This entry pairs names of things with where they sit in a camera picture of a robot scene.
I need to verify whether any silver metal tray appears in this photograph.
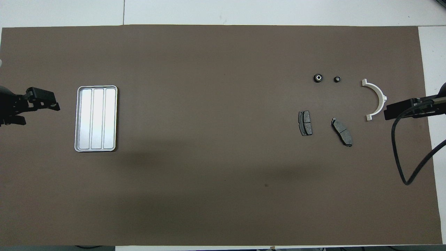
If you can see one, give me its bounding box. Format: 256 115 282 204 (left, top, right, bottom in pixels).
74 85 118 152

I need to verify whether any short dark brake pad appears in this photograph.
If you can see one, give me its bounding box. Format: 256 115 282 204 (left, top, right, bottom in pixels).
298 111 313 137

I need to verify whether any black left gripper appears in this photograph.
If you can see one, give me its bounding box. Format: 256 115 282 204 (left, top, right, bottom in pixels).
0 85 61 126

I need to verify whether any brown table mat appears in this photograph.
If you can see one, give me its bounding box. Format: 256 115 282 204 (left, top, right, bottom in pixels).
0 24 443 246

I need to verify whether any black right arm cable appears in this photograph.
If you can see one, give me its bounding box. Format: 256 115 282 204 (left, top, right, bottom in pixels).
392 103 446 185

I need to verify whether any white semicircular plastic bracket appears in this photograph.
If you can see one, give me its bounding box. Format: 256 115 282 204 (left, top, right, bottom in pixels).
361 79 388 122

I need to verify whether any long dark brake pad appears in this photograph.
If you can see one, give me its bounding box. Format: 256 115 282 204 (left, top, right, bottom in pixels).
331 118 353 147

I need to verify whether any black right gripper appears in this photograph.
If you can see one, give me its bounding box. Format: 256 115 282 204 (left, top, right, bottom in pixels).
384 83 446 121

